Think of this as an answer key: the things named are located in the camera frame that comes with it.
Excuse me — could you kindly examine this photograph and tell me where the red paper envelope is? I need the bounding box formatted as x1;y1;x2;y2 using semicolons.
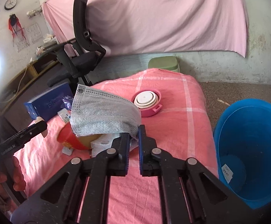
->
56;122;102;150

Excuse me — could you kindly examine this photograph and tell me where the white label strip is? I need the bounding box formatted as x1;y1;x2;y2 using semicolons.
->
57;108;71;123

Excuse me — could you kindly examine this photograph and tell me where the blue foil wrapper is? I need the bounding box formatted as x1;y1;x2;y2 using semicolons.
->
61;96;74;111

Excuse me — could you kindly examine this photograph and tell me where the grey face mask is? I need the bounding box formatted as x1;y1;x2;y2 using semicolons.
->
70;84;141;138

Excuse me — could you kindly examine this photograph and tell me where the white receipt paper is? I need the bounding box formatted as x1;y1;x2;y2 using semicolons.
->
221;164;233;184

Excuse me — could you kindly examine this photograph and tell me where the person's left hand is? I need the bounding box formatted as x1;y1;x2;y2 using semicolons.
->
0;156;27;192

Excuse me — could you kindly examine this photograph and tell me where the blue cardboard box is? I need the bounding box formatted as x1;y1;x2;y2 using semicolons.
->
24;83;73;122

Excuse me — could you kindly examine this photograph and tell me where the wooden desk shelf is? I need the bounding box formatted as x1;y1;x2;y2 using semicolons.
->
0;56;58;116

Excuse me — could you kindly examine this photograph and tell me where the blue plastic bucket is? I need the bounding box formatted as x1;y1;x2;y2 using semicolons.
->
213;99;271;209

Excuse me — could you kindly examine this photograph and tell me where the pink checkered tablecloth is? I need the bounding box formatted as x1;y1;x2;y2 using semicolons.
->
15;69;218;223

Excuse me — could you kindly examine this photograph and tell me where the black office chair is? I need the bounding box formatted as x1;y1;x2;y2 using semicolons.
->
46;0;106;87

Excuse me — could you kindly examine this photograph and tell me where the stack of books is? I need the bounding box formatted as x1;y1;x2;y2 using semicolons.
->
36;34;58;56

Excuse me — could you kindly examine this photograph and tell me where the green plastic stool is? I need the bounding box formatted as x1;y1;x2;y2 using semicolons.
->
148;56;180;72

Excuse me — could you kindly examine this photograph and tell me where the red hanging wall ornament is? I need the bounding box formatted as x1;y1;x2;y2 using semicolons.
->
8;14;29;46

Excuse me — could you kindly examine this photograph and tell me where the round wall clock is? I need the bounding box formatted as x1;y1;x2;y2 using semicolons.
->
4;0;17;11

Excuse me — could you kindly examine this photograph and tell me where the pink wall sheet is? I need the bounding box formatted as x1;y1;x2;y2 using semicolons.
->
42;0;247;56

